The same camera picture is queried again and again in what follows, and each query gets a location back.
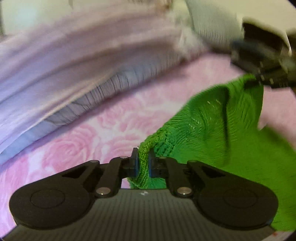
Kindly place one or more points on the lilac lower pillow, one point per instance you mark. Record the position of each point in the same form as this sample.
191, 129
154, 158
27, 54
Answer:
47, 105

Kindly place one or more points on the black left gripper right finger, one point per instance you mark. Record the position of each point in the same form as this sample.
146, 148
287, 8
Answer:
183, 180

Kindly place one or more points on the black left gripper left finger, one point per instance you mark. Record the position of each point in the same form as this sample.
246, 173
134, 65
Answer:
104, 180

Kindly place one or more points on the pink rose blanket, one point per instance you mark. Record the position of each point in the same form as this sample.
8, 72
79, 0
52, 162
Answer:
114, 128

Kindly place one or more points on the green knitted sweater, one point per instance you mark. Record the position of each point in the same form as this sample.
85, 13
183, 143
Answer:
219, 127

